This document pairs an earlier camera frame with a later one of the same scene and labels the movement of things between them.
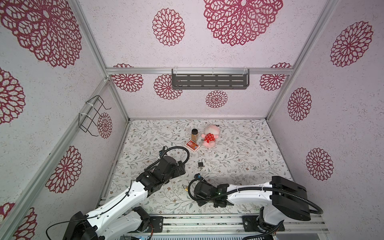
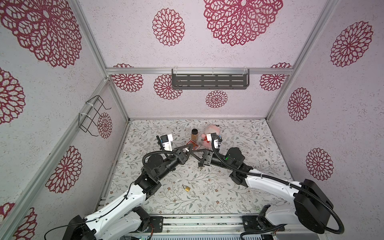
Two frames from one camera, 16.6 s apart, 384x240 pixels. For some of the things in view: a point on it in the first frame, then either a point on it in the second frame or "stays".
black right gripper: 198,200 -> 208,158
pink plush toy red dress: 211,133 stays
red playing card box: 192,145 stays
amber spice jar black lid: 194,135 stays
